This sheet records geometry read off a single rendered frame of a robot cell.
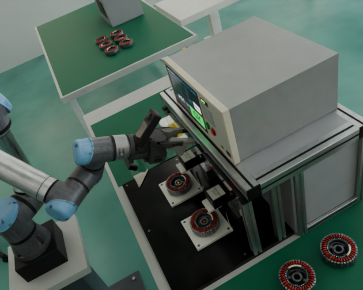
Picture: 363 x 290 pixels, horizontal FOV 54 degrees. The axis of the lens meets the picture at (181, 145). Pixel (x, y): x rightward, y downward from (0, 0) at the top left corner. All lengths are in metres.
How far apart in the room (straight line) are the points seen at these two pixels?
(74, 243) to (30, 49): 4.49
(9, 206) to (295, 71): 1.07
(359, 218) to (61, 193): 1.00
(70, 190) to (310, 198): 0.76
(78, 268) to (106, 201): 1.32
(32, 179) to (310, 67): 0.84
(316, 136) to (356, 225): 0.39
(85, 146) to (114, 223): 1.66
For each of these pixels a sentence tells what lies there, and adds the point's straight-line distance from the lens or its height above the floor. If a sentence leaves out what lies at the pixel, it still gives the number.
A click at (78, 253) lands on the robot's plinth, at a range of 1.59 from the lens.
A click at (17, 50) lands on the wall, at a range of 5.84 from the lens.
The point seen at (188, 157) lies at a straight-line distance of 1.46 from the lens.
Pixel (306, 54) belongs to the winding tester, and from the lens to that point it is 1.16.
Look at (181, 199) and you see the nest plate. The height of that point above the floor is 0.78.
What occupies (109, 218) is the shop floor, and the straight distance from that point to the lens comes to 2.68.
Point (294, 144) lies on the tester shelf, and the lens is 1.14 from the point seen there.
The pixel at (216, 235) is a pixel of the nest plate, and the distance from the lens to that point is 1.36.
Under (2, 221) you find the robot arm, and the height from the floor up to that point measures 1.05.
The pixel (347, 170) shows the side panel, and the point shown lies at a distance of 1.31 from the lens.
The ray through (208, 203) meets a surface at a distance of 1.33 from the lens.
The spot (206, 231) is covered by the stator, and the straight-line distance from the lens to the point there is 1.34.
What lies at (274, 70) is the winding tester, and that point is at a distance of 1.10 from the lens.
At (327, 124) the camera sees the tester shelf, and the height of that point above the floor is 1.11.
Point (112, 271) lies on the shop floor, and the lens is 2.42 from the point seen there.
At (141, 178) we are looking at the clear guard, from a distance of 1.29.
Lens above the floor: 1.90
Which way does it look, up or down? 40 degrees down
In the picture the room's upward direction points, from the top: 20 degrees counter-clockwise
